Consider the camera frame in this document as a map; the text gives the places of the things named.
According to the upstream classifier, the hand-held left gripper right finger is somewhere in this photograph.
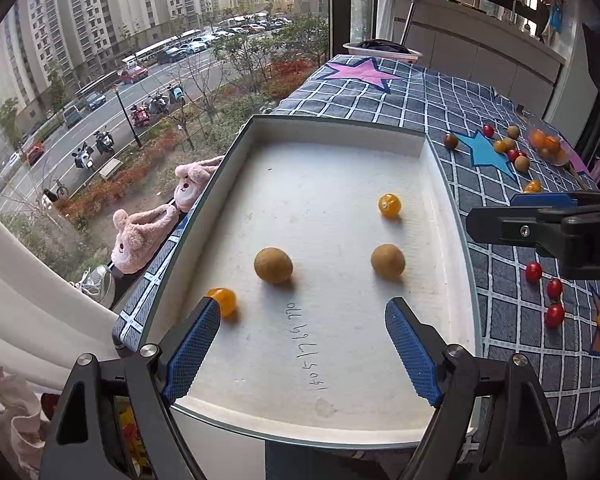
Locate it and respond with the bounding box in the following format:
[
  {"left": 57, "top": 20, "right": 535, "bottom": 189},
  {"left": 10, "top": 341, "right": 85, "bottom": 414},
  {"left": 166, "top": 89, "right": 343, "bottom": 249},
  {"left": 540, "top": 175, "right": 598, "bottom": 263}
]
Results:
[{"left": 384, "top": 297, "right": 568, "bottom": 480}]

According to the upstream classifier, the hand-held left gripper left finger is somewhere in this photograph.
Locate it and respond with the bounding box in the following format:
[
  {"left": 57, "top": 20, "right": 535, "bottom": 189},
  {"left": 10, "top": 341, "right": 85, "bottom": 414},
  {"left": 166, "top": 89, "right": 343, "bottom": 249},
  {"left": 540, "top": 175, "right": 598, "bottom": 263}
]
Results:
[{"left": 39, "top": 296, "right": 222, "bottom": 480}]

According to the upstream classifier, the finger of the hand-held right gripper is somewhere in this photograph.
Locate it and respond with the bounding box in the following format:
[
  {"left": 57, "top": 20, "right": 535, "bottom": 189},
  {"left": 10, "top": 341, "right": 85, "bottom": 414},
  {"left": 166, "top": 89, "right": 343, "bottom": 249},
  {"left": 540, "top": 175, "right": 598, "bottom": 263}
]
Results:
[
  {"left": 511, "top": 189, "right": 600, "bottom": 207},
  {"left": 466, "top": 202, "right": 600, "bottom": 281}
]

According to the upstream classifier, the white shallow box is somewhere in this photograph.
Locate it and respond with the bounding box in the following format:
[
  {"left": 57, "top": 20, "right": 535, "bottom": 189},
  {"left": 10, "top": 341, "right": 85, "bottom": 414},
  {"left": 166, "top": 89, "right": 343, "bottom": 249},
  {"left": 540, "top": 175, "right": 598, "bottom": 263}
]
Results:
[{"left": 140, "top": 114, "right": 483, "bottom": 451}]

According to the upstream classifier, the plaid blanket with stars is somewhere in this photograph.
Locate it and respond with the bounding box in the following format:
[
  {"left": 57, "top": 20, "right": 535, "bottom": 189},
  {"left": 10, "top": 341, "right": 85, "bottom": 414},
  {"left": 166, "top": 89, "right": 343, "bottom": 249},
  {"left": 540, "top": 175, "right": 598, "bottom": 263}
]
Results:
[{"left": 112, "top": 55, "right": 600, "bottom": 461}]

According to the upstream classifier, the grey sneaker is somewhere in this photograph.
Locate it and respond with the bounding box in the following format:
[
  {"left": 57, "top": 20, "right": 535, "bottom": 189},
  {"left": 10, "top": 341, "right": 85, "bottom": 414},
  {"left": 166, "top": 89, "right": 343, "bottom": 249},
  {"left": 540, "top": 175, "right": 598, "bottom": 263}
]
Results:
[{"left": 70, "top": 266, "right": 117, "bottom": 306}]

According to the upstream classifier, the pink plush slipper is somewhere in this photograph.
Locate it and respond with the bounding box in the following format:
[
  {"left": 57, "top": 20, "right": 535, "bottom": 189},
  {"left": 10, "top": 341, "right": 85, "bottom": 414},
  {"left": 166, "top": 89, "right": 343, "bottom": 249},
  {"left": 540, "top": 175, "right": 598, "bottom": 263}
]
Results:
[
  {"left": 112, "top": 203, "right": 181, "bottom": 275},
  {"left": 174, "top": 156, "right": 226, "bottom": 212}
]

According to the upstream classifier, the dark red object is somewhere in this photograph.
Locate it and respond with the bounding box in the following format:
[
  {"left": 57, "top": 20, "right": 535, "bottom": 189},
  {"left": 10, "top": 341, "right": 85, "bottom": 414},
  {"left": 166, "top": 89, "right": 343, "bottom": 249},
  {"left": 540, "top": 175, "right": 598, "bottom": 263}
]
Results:
[{"left": 41, "top": 392, "right": 62, "bottom": 422}]

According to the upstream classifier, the white curtain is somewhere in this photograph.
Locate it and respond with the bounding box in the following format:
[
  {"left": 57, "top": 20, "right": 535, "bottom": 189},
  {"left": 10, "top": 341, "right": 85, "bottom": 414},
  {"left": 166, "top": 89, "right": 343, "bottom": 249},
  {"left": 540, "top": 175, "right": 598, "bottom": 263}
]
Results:
[{"left": 0, "top": 199, "right": 126, "bottom": 391}]

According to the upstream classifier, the pale pink cloth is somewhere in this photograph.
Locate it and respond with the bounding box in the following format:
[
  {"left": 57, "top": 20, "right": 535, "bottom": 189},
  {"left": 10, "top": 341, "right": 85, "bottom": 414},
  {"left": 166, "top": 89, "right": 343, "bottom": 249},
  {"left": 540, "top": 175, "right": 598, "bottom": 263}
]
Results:
[{"left": 0, "top": 360, "right": 56, "bottom": 480}]

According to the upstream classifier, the dark cloth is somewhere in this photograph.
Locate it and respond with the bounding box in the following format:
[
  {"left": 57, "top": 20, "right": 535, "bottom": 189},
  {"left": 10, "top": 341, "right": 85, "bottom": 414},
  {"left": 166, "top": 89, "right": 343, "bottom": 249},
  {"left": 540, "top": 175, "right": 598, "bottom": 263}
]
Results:
[{"left": 356, "top": 40, "right": 415, "bottom": 57}]

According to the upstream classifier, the metal pole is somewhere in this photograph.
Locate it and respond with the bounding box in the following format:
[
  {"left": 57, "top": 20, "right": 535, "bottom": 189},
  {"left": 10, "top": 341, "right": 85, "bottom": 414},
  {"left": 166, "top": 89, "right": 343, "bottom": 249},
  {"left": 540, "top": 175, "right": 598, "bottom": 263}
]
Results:
[{"left": 399, "top": 0, "right": 429, "bottom": 46}]

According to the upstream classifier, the white plastic basin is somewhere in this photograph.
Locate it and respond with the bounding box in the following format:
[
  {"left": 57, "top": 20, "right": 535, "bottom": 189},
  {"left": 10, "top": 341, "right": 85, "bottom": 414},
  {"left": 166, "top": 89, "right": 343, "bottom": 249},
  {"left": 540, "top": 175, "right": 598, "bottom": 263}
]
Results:
[{"left": 342, "top": 40, "right": 423, "bottom": 63}]

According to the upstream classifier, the white bus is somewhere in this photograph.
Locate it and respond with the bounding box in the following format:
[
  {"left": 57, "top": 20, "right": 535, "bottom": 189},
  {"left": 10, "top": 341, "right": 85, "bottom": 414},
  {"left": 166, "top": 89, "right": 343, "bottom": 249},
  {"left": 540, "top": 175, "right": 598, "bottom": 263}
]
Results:
[{"left": 121, "top": 29, "right": 202, "bottom": 67}]

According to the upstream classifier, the black cable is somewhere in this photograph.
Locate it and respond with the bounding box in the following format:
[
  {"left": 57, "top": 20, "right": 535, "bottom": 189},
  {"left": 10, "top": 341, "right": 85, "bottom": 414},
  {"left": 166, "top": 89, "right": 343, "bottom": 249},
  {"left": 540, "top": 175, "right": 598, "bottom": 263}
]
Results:
[{"left": 562, "top": 387, "right": 600, "bottom": 436}]

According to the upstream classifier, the dark window frame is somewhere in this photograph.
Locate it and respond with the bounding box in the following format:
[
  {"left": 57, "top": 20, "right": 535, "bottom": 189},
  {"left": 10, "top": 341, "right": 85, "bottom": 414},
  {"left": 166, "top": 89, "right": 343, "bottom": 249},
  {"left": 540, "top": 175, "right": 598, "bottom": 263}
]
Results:
[{"left": 328, "top": 0, "right": 355, "bottom": 61}]

